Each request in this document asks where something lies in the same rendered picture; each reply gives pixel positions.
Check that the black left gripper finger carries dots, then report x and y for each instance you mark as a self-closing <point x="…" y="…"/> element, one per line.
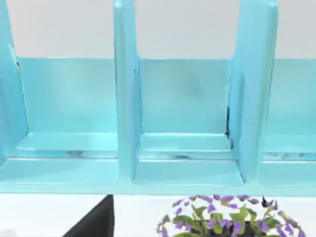
<point x="98" y="219"/>

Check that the light blue rack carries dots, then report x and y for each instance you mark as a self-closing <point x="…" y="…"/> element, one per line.
<point x="79" y="98"/>

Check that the purple flowering potted plant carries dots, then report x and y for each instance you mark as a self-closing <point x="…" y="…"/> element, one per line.
<point x="222" y="217"/>

